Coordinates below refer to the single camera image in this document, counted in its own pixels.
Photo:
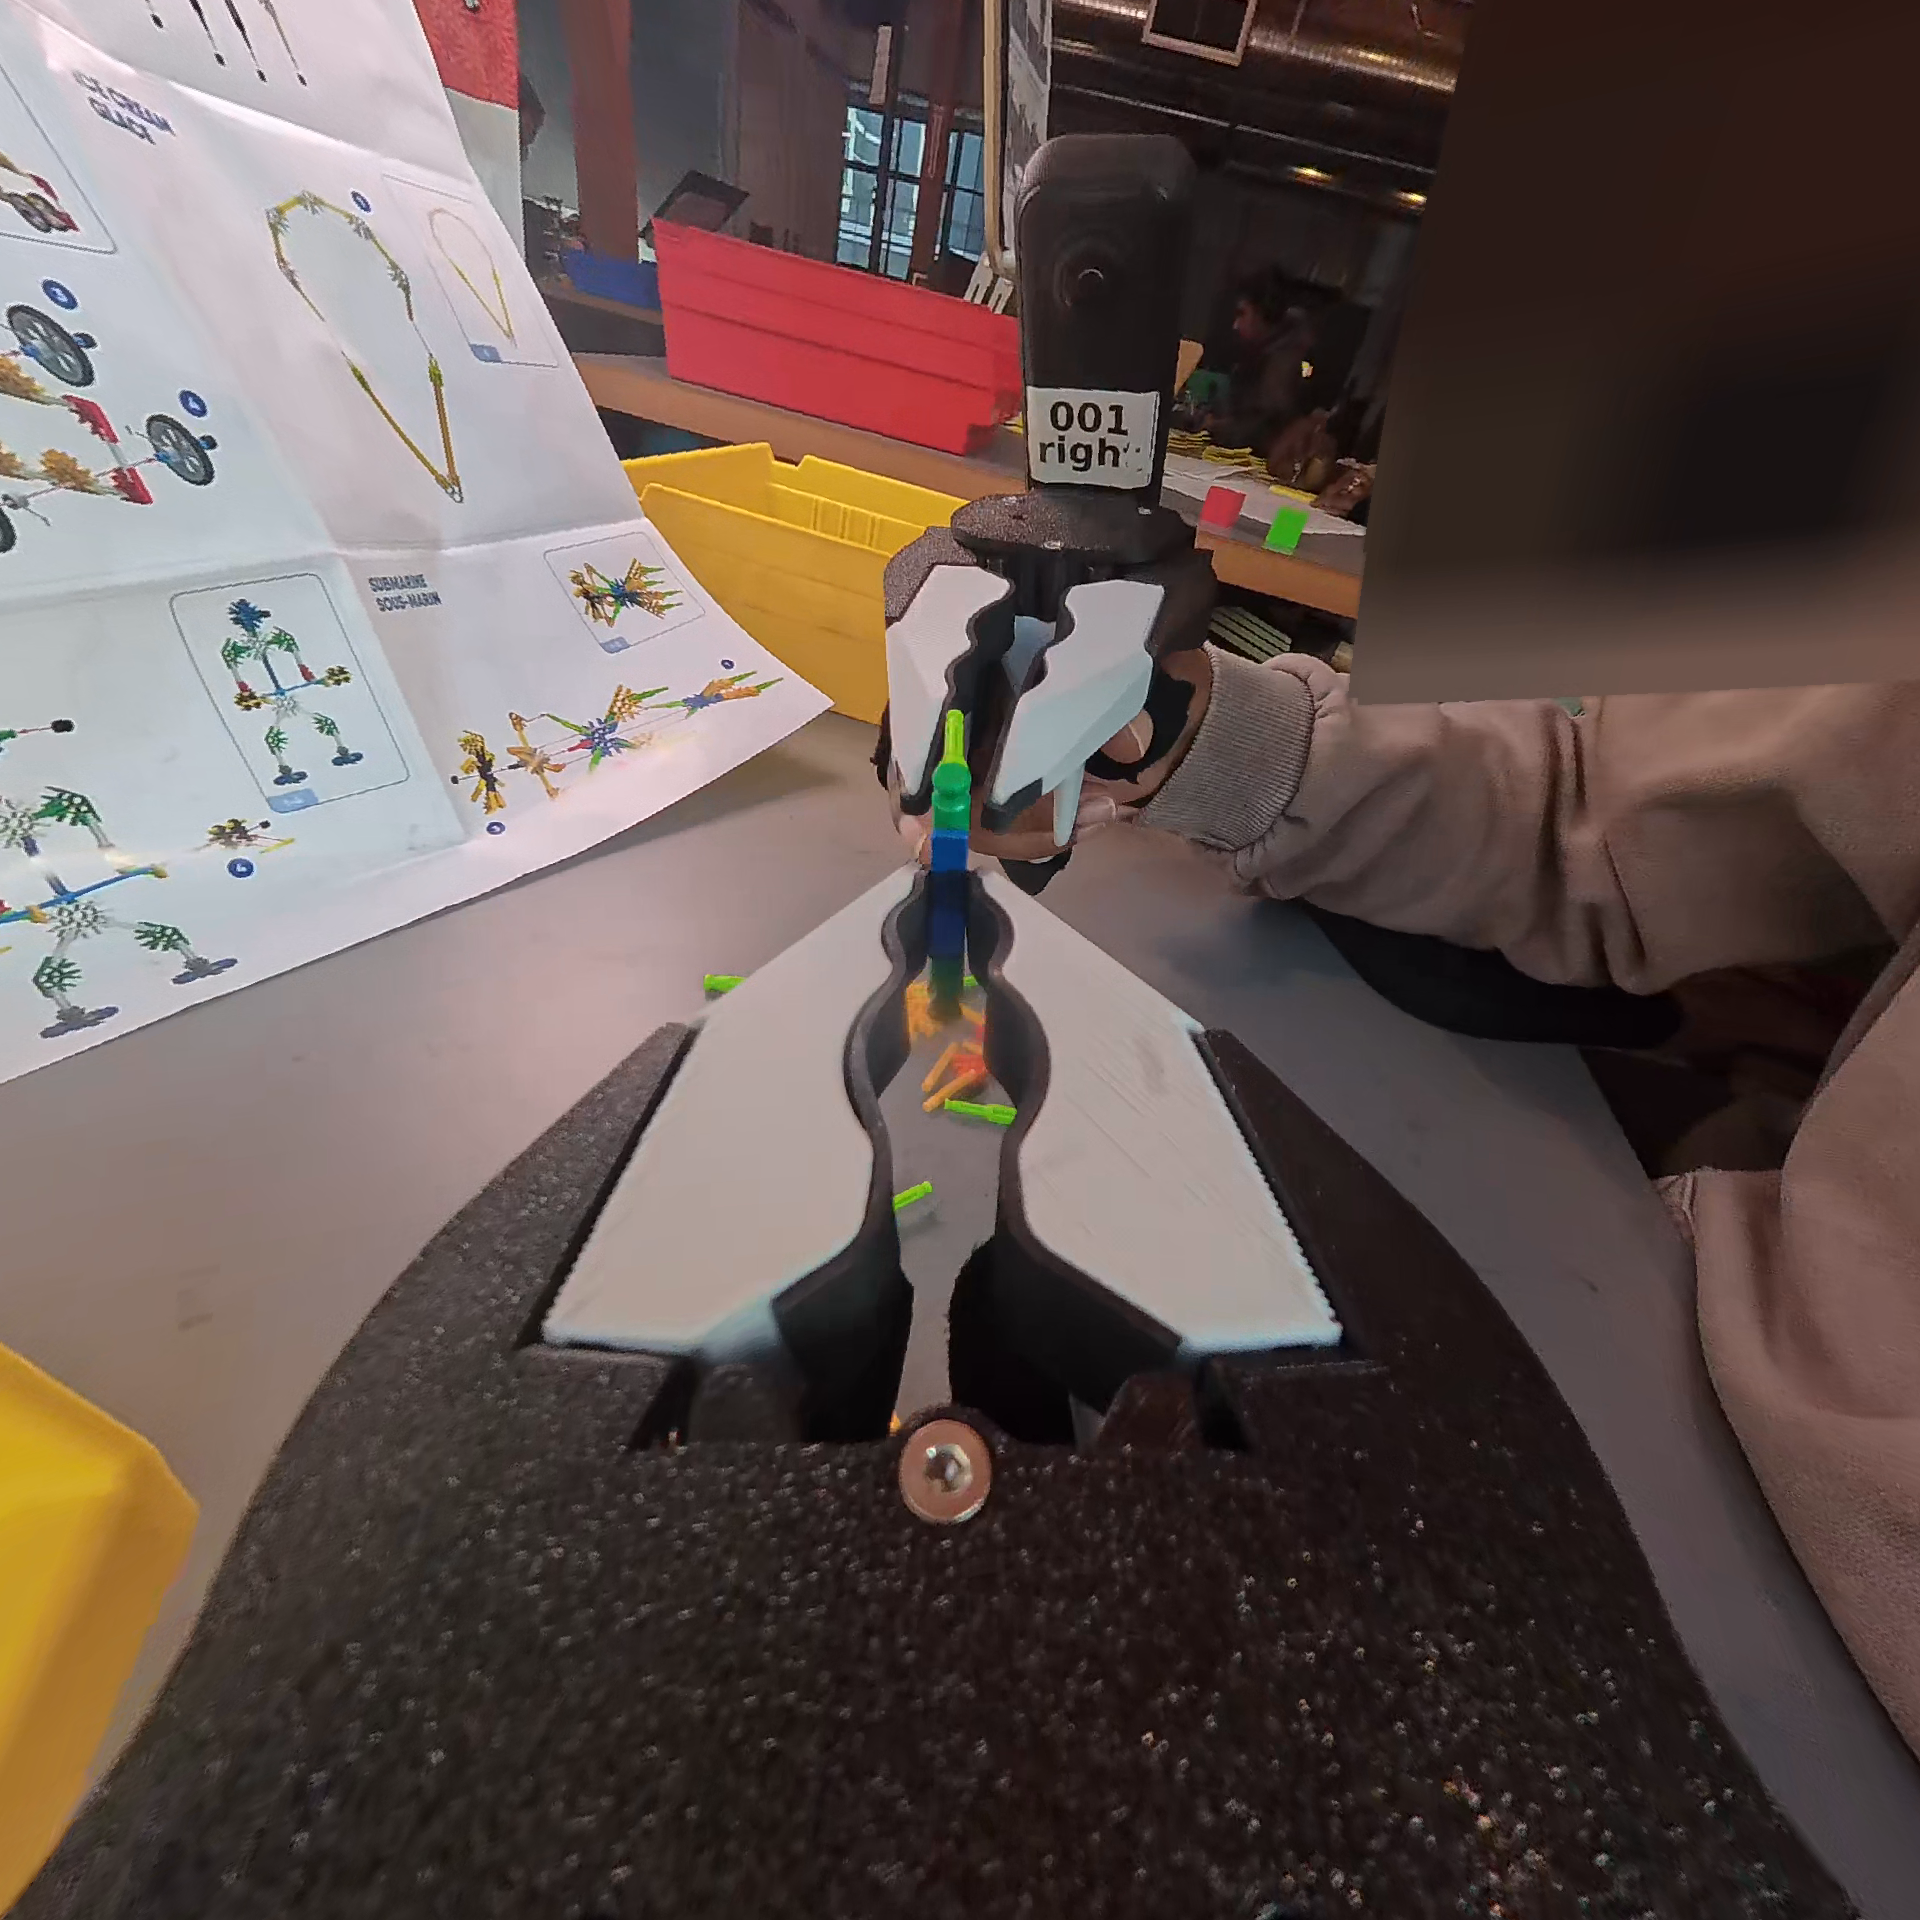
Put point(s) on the toy instruction sheet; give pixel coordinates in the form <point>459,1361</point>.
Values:
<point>301,449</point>

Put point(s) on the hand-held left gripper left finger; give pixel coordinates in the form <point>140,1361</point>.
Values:
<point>737,1185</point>

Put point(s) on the pink block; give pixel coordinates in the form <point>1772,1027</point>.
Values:
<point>1225,505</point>

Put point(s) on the wooden background table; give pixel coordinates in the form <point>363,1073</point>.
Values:
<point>629,382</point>

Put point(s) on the stack of red bins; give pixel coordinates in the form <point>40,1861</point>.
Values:
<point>823,330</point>

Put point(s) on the person's right hand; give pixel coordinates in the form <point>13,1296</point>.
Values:
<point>1133,741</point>

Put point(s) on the green block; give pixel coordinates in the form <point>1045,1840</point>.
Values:
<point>1286,526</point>

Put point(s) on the blue bin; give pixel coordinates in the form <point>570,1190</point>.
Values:
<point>607,280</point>

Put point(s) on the yellow storage bin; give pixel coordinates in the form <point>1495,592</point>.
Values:
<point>73,1573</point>
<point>781,599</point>

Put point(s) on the leaning white board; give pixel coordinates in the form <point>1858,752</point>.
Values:
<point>1026,88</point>

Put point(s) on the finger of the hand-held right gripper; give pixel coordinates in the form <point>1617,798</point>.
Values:
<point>925,674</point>
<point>1089,674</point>

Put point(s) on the paned window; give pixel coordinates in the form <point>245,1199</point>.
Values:
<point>901,194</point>

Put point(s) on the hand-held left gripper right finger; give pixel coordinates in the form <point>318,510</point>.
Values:
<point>1156,1185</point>

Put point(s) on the wall air vent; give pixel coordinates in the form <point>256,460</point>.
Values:
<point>1201,22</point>

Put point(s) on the grey desk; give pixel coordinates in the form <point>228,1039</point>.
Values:
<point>373,1139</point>

